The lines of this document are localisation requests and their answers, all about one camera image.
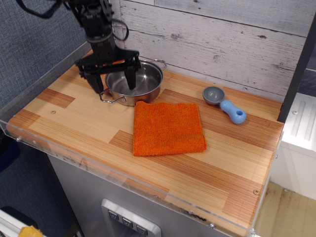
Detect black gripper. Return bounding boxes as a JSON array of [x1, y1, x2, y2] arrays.
[[75, 38, 141, 93]]

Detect stainless steel pot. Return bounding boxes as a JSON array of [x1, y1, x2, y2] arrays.
[[99, 59, 167, 106]]

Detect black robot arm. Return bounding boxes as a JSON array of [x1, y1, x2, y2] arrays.
[[66, 0, 141, 93]]

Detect orange plastic carrot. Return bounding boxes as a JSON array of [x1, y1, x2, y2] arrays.
[[103, 60, 125, 67]]

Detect orange knitted cloth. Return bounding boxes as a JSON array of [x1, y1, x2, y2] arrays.
[[133, 101, 207, 157]]

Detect blue grey toy scoop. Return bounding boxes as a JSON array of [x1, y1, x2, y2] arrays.
[[202, 86, 247, 124]]

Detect grey cabinet with dispenser panel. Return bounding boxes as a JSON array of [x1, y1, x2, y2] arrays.
[[49, 156, 250, 237]]

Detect yellow black object bottom left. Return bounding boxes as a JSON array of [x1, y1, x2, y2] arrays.
[[0, 210, 44, 237]]

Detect white ridged side cabinet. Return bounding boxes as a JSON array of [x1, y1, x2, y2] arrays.
[[270, 93, 316, 199]]

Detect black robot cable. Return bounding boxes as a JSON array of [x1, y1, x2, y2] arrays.
[[16, 0, 62, 20]]

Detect dark vertical post right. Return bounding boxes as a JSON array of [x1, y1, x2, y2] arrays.
[[277, 16, 316, 123]]

